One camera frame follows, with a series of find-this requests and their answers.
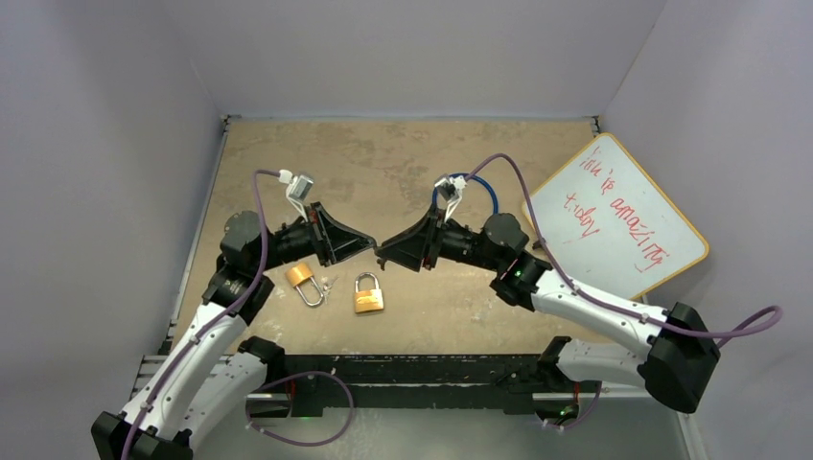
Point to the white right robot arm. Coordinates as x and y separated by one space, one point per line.
667 352

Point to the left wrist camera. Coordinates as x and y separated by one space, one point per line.
297 188

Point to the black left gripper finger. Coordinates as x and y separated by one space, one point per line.
338 236
340 251

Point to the small keys of orange padlock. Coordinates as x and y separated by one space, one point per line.
327 285

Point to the orange long shackle padlock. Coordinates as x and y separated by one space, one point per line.
301 275

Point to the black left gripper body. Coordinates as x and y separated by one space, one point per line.
301 241

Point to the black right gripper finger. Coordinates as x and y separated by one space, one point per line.
410 257
415 234

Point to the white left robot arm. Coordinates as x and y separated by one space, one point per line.
185 398

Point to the blue cable lock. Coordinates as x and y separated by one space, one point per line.
485 184

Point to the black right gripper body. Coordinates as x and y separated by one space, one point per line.
452 243

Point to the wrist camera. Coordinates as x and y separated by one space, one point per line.
450 188
297 188

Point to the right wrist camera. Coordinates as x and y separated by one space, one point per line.
450 188

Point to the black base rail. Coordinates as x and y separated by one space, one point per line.
523 384

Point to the yellow framed whiteboard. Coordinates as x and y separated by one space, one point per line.
609 224

